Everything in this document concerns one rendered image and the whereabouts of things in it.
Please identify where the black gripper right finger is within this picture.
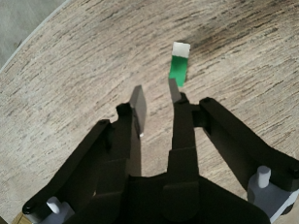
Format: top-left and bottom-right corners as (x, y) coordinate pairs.
(161, 78), (299, 224)

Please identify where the white and green eraser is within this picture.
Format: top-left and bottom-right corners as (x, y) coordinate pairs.
(169, 42), (190, 87)

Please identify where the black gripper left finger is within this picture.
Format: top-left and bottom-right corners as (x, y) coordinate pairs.
(22, 85), (148, 224)

